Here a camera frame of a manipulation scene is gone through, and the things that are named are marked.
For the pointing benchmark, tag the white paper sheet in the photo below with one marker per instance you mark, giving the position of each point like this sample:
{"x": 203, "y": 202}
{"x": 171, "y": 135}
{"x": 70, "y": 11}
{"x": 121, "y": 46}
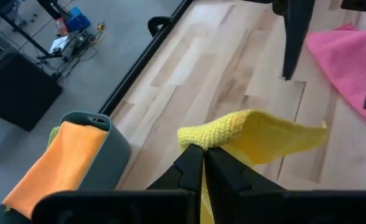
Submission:
{"x": 58, "y": 44}

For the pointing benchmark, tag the pink microfiber towel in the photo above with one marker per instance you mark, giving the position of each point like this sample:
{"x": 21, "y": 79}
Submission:
{"x": 351, "y": 62}

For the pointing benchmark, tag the blue floor box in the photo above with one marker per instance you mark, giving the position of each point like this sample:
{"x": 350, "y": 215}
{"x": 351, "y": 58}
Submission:
{"x": 78, "y": 20}

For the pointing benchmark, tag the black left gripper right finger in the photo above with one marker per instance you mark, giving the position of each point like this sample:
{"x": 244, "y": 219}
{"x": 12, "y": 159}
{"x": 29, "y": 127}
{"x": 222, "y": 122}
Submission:
{"x": 229, "y": 174}

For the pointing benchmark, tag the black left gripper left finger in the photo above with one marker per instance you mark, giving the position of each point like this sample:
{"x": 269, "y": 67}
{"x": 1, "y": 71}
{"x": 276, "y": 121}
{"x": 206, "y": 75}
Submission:
{"x": 186, "y": 168}

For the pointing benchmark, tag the grey workstation desk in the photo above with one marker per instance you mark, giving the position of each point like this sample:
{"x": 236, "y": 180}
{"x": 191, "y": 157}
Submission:
{"x": 18, "y": 90}

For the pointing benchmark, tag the orange microfiber towel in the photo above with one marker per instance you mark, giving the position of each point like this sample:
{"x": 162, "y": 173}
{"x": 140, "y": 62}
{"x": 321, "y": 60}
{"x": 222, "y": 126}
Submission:
{"x": 64, "y": 161}

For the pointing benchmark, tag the yellow microfiber towel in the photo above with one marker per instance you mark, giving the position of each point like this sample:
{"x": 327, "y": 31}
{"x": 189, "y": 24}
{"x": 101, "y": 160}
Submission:
{"x": 264, "y": 137}

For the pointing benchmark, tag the teal plastic bin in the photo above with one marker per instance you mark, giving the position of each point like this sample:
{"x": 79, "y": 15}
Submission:
{"x": 108, "y": 161}

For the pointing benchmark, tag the black frame clamp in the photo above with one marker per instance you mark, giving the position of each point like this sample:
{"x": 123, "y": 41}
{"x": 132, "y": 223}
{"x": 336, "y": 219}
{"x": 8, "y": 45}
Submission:
{"x": 158, "y": 21}

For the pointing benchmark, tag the black diagonal pole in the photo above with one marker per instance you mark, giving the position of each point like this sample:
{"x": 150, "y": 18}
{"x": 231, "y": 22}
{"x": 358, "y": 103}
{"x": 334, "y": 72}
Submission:
{"x": 50, "y": 7}

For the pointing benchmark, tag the black aluminium table frame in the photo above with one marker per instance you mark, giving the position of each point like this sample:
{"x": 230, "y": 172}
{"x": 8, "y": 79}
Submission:
{"x": 139, "y": 62}

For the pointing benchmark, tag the lime green microfiber towel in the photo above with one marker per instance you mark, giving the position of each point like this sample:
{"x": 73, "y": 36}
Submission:
{"x": 53, "y": 135}

